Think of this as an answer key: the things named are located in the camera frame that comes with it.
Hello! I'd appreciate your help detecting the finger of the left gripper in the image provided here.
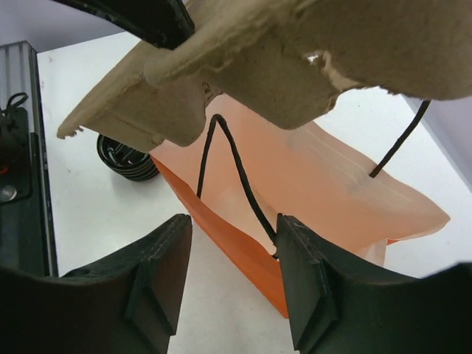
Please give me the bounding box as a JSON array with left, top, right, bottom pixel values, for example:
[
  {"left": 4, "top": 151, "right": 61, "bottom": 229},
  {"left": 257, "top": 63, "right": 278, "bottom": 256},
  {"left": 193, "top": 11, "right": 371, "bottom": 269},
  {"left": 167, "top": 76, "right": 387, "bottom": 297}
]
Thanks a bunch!
[{"left": 61, "top": 0, "right": 195, "bottom": 49}]

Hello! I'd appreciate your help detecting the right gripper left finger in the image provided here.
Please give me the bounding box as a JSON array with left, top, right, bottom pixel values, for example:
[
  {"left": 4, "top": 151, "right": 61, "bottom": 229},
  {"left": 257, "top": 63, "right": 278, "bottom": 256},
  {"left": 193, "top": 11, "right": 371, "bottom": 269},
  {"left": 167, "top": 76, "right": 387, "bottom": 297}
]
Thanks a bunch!
[{"left": 1, "top": 214, "right": 192, "bottom": 353}]

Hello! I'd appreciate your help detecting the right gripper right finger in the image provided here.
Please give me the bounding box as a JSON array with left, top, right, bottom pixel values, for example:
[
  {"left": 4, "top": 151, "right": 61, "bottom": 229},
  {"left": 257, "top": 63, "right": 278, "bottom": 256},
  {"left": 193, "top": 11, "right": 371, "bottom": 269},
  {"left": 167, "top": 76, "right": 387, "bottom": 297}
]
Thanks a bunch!
[{"left": 277, "top": 215, "right": 471, "bottom": 353}]

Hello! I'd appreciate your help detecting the brown cardboard cup carrier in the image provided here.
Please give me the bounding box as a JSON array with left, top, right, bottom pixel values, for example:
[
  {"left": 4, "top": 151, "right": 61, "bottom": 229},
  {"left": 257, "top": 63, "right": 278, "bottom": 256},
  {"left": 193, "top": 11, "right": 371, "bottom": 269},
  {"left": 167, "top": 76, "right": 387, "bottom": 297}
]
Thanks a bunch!
[{"left": 57, "top": 1, "right": 471, "bottom": 152}]

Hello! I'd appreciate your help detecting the orange paper bag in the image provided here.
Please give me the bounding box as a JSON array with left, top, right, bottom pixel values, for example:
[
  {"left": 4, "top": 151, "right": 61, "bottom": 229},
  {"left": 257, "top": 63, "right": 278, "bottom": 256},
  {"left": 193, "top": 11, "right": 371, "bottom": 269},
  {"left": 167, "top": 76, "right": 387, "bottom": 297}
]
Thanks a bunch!
[{"left": 151, "top": 95, "right": 449, "bottom": 316}]

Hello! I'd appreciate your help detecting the stack of black lids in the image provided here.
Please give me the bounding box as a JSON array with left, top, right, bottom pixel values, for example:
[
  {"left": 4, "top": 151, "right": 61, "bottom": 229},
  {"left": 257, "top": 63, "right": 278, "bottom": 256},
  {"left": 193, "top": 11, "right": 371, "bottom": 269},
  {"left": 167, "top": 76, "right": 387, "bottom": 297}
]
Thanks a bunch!
[{"left": 97, "top": 134, "right": 159, "bottom": 182}]

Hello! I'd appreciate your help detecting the aluminium frame rail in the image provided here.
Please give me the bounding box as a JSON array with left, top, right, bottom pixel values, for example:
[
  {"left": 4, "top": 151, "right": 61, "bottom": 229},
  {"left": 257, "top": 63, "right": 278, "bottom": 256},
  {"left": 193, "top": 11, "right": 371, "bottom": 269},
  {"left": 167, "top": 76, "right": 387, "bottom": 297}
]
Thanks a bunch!
[{"left": 1, "top": 41, "right": 58, "bottom": 277}]

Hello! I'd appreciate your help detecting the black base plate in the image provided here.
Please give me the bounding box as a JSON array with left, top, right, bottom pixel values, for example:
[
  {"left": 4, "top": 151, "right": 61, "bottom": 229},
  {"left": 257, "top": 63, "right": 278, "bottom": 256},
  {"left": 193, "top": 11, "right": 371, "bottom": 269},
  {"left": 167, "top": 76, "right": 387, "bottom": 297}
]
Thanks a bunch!
[{"left": 1, "top": 92, "right": 51, "bottom": 277}]

